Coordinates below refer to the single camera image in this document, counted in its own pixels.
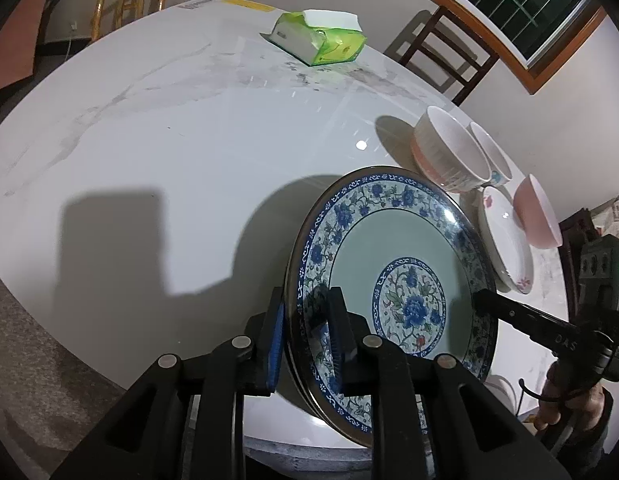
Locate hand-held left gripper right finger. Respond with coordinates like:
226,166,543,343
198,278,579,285
325,286,573,480

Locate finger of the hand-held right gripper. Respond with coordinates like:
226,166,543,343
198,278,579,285
473,287,615,361

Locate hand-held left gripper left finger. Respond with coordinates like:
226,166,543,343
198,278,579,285
50,287,290,480

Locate blue floral plate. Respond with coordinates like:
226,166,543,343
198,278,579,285
284,165,499,447

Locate white ribbed bowl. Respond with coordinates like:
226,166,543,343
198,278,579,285
409,106,491,195

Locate person's right forearm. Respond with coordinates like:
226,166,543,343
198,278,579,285
554,390,617,480

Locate person's right hand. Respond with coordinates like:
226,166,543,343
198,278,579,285
534,360,607,433

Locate stack of newspapers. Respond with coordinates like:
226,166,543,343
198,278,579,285
597,199,619,241

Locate white pink floral plate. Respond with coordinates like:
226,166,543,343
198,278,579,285
477,185,534,295

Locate pink bowl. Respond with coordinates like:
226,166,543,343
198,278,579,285
513,173,563,250

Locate white printed bowl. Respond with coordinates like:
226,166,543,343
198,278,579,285
469,121,513,187

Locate green tissue pack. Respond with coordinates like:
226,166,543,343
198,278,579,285
260,9,366,67

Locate yellow table sticker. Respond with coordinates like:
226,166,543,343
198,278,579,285
177,1,276,13

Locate bamboo chair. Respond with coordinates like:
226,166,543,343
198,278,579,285
91,0,180,42

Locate black cord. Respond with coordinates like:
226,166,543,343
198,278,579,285
518,379,575,402

